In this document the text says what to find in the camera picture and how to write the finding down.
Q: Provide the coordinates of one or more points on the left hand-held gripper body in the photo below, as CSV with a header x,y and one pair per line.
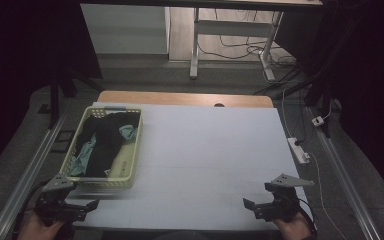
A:
x,y
56,203

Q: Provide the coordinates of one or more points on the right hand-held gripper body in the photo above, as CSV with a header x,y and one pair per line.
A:
x,y
281,200

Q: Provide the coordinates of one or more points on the person's right hand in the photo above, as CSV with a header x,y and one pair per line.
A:
x,y
295,228

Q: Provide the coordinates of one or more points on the person's left hand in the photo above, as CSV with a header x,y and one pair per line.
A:
x,y
38,230

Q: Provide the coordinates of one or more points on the teal cloth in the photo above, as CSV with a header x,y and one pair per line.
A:
x,y
83,156

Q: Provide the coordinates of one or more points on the pale yellow plastic basket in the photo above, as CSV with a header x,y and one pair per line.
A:
x,y
126,166

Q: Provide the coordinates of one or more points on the white power strip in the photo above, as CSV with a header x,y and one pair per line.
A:
x,y
298,150

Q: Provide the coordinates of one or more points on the white table cover sheet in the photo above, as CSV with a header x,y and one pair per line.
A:
x,y
206,160

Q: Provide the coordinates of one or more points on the black garment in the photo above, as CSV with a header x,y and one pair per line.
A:
x,y
108,140

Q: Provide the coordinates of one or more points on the small white adapter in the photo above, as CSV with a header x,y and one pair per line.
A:
x,y
318,121

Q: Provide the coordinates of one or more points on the black stand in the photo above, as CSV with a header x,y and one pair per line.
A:
x,y
55,100
320,83

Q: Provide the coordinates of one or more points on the white cabinet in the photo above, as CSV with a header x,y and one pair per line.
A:
x,y
123,28

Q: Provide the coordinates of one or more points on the aluminium rail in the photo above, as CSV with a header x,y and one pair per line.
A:
x,y
343,176
26,173

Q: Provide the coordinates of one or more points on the white metal frame desk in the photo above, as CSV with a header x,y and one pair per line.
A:
x,y
233,28

